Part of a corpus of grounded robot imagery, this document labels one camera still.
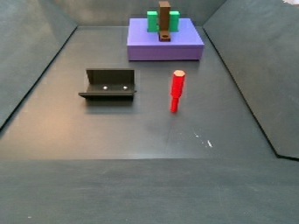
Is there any purple base board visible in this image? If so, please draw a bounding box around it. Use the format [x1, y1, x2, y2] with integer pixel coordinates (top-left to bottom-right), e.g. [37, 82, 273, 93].
[127, 18, 205, 61]

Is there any brown slotted board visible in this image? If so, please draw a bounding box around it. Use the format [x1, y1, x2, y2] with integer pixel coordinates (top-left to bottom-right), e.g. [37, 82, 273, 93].
[160, 1, 172, 42]

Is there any red hexagonal peg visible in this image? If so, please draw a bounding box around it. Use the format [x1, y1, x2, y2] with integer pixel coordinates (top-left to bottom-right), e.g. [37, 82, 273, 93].
[172, 70, 186, 113]

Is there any green block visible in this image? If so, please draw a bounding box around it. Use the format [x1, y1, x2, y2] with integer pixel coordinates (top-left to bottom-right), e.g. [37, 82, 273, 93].
[146, 10, 181, 32]

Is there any black angled bracket holder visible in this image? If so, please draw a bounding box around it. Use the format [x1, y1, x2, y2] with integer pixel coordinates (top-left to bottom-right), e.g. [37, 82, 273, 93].
[79, 68, 137, 100]

